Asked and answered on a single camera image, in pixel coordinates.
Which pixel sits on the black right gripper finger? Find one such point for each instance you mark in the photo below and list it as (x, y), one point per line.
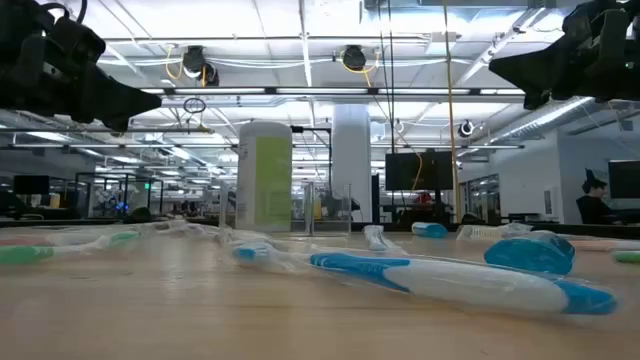
(535, 67)
(535, 100)

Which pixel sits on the purple white toothbrush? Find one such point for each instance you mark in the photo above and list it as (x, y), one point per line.
(200, 231)

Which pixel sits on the teal mouthwash bottle white cap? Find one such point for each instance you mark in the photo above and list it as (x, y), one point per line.
(431, 230)
(530, 255)

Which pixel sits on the green white toothbrush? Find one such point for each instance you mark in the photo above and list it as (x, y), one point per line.
(25, 255)
(629, 256)

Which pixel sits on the black desk monitor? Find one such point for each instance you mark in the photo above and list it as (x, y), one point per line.
(31, 184)

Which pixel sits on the person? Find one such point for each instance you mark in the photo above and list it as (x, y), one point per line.
(592, 207)

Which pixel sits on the black monitor on stand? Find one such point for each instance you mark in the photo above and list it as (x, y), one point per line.
(419, 170)

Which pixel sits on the white green wipes canister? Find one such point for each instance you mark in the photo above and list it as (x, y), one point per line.
(265, 175)

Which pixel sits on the clear acrylic organizer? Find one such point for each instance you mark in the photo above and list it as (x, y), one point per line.
(310, 210)

